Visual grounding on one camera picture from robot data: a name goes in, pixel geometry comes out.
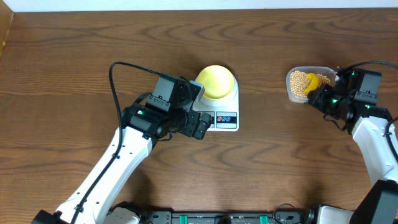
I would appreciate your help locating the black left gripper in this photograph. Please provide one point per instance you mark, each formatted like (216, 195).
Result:
(201, 126)

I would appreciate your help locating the yellow measuring scoop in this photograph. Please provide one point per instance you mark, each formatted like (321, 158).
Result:
(313, 85)

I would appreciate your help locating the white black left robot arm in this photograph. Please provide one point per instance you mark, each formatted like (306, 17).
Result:
(153, 117)

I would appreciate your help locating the white digital kitchen scale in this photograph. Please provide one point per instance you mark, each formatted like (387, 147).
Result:
(224, 112)

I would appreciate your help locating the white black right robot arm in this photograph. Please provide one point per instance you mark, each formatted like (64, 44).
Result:
(353, 99)

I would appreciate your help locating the clear plastic bean container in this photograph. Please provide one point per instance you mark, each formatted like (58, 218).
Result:
(331, 74)

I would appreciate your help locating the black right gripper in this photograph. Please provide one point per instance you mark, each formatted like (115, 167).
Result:
(317, 96)

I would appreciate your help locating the yellow plastic bowl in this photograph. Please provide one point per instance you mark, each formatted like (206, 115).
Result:
(218, 81)

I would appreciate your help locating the black rail with green clamps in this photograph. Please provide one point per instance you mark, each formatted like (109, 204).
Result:
(248, 217)

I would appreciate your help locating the dried yellow beans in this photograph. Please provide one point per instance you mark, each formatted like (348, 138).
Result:
(299, 82)

